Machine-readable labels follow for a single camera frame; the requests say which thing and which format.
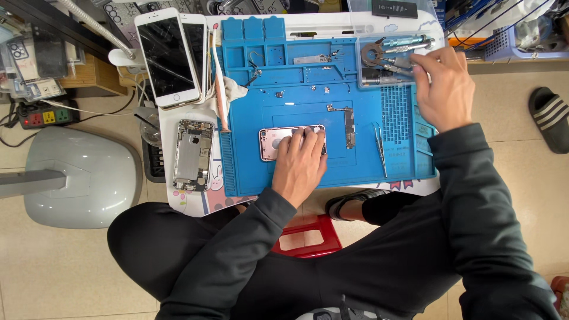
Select person's left hand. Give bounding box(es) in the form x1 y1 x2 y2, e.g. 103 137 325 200
271 128 329 209

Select wooden box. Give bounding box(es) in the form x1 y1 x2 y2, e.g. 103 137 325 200
59 53 128 97

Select blue silicone repair mat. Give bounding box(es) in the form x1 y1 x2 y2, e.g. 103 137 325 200
221 16 439 198

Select heap of phone cases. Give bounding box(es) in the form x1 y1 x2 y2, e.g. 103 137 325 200
0 22 86 102

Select black power strip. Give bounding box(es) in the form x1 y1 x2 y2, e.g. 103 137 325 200
17 100 81 130

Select black striped slipper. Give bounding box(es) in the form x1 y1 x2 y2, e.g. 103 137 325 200
528 86 569 155

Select person's legs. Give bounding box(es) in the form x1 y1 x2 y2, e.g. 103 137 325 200
107 189 472 320

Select white smartphone with cracked screen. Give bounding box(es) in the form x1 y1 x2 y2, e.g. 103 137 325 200
134 7 202 109

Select silver tweezers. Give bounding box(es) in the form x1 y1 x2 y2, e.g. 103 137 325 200
372 123 389 179

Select silver screwdriver with teal grip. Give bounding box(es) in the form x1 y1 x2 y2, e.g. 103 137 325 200
381 35 430 48

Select blue tool rack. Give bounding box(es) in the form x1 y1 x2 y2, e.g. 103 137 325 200
444 0 494 33

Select clear plastic tool box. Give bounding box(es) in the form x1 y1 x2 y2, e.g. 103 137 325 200
355 30 439 90

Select grey appliance base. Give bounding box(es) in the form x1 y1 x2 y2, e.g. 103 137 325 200
0 126 144 230

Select pink phone housing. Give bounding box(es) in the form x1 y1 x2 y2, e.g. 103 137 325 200
259 125 328 162

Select glass cup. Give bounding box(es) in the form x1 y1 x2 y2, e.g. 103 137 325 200
139 113 163 148

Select black sandal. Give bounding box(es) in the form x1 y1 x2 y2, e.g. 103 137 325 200
325 188 388 222

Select person's right hand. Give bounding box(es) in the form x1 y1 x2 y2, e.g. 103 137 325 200
409 46 477 134

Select phone logic board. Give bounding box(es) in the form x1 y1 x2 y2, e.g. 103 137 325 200
326 104 357 150

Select silver opened phone chassis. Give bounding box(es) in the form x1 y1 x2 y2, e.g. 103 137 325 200
172 119 216 193

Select white cable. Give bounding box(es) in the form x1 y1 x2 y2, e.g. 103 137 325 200
39 67 149 117

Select row of phone cases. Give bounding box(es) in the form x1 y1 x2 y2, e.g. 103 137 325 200
91 0 343 28

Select white cloth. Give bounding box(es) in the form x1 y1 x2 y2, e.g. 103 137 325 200
208 76 249 118

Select red plastic stool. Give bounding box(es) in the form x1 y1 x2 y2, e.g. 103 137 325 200
270 214 343 259

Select purple plastic basket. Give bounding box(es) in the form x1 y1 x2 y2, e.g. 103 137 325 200
484 13 569 62

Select white and pink toothbrush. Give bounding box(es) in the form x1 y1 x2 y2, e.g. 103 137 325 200
211 28 232 134

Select black cable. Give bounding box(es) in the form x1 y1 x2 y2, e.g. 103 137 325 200
0 89 137 148

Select small black tool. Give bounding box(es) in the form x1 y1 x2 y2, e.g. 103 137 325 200
242 68 263 89

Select small metal bracket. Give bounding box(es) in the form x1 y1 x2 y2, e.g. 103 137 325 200
293 54 333 66

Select brown tape roll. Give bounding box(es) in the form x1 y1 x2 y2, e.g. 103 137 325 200
360 43 384 68

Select black phone battery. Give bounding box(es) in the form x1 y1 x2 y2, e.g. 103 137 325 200
371 0 419 20

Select white smartphone with black screen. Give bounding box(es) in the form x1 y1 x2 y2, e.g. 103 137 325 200
180 13 210 104

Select black plastic basket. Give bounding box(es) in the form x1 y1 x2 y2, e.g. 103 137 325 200
141 138 167 184

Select white table with cartoon print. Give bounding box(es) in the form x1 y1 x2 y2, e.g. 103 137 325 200
158 11 445 218

